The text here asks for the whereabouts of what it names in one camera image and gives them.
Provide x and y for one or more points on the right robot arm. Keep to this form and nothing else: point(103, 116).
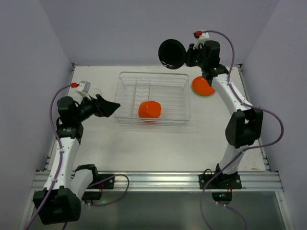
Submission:
point(244, 126)

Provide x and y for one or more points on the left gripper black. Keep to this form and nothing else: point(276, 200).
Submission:
point(99, 109)

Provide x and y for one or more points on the orange plate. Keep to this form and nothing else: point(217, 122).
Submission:
point(199, 80)

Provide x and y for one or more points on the black plate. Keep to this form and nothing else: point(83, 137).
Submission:
point(172, 54)

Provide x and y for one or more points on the aluminium frame rail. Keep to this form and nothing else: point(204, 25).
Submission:
point(189, 182)

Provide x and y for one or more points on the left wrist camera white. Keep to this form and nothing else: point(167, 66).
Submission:
point(83, 89)

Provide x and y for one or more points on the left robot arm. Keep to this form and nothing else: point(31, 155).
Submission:
point(60, 199)

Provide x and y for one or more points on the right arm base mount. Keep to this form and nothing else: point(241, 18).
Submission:
point(228, 183)

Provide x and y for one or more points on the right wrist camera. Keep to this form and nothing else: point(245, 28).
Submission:
point(200, 37)

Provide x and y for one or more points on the green plate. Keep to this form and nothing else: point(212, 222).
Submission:
point(203, 90)

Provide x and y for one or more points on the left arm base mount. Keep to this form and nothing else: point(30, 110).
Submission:
point(95, 190)

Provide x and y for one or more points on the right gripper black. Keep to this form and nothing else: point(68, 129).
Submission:
point(189, 55)

